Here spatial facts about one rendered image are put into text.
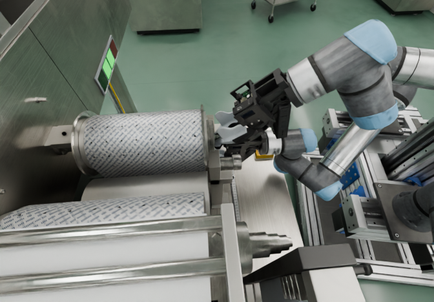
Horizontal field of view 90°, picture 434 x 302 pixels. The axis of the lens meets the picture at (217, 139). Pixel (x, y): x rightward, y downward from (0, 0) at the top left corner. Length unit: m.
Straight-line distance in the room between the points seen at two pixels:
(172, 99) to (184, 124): 1.96
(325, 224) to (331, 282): 1.41
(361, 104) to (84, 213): 0.46
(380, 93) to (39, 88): 0.64
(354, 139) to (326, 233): 0.97
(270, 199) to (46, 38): 0.77
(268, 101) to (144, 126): 0.25
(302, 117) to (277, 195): 1.59
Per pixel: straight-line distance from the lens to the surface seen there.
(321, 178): 0.74
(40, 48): 0.61
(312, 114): 2.42
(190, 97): 2.40
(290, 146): 0.67
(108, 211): 0.30
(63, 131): 0.56
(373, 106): 0.47
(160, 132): 0.45
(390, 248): 1.80
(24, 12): 0.62
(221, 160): 0.54
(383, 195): 1.12
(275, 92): 0.42
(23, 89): 0.55
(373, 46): 0.42
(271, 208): 0.82
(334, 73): 0.41
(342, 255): 0.25
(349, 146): 0.75
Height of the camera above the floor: 1.66
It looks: 55 degrees down
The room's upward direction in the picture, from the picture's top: straight up
